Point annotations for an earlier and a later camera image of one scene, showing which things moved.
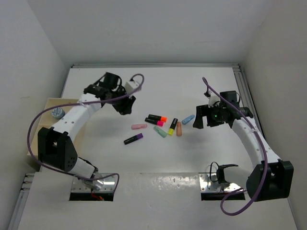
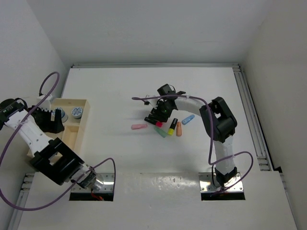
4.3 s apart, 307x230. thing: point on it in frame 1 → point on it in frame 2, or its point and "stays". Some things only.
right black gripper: x=202 y=110 → x=157 y=112
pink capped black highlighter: x=157 y=122 stays
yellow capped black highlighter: x=171 y=131 stays
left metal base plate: x=105 y=184 stays
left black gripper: x=125 y=107 → x=54 y=126
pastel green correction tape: x=162 y=133 stays
